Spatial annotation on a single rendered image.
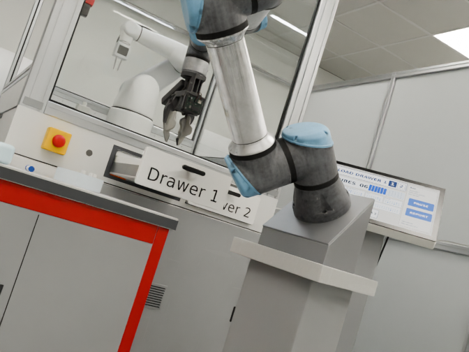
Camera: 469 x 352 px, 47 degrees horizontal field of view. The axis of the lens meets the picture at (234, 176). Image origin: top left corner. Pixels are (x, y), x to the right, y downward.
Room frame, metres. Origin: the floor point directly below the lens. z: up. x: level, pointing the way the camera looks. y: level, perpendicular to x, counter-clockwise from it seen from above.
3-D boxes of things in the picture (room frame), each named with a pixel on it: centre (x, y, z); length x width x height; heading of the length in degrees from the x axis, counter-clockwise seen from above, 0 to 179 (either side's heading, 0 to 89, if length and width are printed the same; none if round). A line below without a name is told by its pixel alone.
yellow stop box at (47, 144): (1.71, 0.57, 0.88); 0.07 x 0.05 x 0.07; 118
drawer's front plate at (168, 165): (1.60, 0.14, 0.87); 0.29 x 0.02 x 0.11; 118
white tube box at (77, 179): (1.57, 0.42, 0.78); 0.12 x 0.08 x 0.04; 46
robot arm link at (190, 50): (1.58, 0.21, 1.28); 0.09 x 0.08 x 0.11; 4
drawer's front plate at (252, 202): (2.03, 0.01, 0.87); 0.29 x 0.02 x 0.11; 118
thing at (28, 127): (2.33, 0.48, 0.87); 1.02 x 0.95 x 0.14; 118
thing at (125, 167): (1.79, 0.23, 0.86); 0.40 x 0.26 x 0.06; 28
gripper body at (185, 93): (1.58, 0.20, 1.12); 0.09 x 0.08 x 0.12; 34
